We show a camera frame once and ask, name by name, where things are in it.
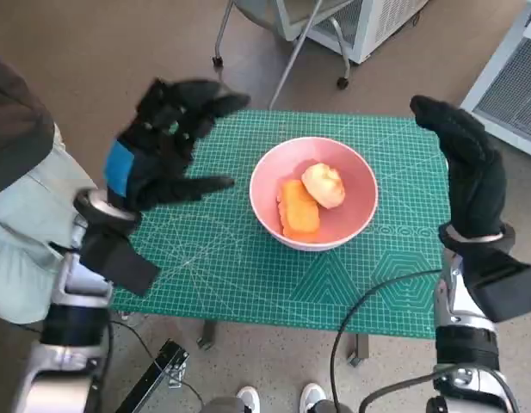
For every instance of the black table leg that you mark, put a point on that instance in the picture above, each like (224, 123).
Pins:
(207, 335)
(359, 348)

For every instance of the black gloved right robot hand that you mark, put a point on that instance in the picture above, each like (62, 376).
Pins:
(478, 185)

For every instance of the white cabinet with mesh panel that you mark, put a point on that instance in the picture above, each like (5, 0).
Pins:
(510, 86)
(377, 26)

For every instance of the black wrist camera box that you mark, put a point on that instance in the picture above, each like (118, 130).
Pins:
(506, 292)
(119, 262)

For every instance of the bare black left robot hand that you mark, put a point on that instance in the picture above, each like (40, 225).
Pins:
(162, 172)

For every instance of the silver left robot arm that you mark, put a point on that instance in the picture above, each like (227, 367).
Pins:
(71, 327)

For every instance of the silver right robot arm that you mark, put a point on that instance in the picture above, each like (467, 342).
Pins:
(465, 348)

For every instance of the black metal bracket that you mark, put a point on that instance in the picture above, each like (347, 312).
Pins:
(162, 370)

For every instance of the grey chair with casters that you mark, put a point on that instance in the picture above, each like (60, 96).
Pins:
(316, 30)

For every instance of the pink bowl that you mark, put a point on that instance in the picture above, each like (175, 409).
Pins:
(355, 215)

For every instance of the person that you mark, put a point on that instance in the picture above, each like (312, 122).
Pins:
(20, 215)

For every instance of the long twisted bread loaf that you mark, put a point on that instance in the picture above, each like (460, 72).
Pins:
(297, 215)

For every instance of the green cutting mat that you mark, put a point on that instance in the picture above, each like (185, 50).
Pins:
(230, 279)

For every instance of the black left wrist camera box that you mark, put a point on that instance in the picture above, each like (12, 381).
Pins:
(119, 262)

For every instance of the round bread bun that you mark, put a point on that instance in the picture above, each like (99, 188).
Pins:
(325, 185)

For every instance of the white shoe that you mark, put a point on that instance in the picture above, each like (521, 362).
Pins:
(312, 396)
(248, 399)

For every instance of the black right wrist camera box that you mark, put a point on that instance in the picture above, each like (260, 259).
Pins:
(506, 292)

